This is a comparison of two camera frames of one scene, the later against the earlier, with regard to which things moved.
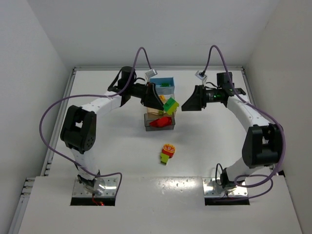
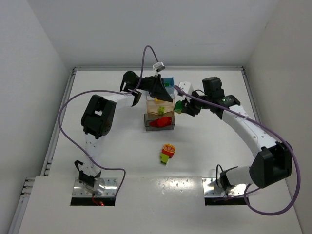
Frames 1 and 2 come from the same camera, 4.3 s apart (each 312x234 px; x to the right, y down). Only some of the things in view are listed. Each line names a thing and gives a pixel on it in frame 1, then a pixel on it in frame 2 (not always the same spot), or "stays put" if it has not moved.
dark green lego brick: (168, 104) -> (178, 105)
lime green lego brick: (173, 108) -> (179, 110)
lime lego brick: (164, 158) stays put
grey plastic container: (149, 118) stays put
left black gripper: (148, 94) -> (155, 84)
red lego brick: (170, 154) stays put
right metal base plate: (213, 188) stays put
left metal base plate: (110, 184) stays put
